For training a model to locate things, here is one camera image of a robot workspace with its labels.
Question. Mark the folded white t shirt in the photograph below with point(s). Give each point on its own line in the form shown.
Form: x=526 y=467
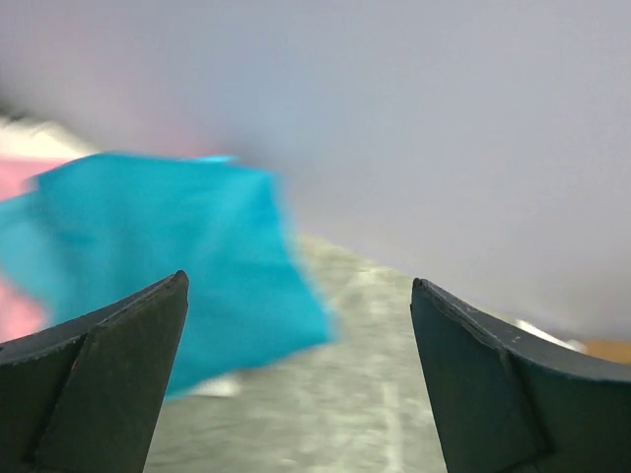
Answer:
x=41 y=140

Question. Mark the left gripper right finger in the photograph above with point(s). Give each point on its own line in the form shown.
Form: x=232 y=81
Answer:
x=505 y=400

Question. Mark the folded pink t shirt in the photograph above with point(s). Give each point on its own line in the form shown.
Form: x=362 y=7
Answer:
x=19 y=315

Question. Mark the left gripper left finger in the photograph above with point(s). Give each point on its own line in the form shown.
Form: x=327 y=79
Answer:
x=85 y=395

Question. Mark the brown shorts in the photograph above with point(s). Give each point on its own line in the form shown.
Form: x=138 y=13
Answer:
x=617 y=351

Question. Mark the folded cyan t shirt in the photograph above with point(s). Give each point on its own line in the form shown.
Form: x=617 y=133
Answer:
x=99 y=229

